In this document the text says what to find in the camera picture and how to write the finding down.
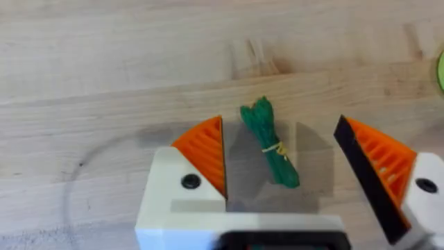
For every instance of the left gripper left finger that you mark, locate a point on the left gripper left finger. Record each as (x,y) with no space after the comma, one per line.
(187,194)

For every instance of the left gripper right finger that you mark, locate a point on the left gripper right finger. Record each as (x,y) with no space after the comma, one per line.
(388,166)

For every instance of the green toy vegetable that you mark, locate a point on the green toy vegetable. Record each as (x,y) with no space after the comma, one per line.
(274,156)

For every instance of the green disc with holes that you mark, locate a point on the green disc with holes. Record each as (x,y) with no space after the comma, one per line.
(441,71)

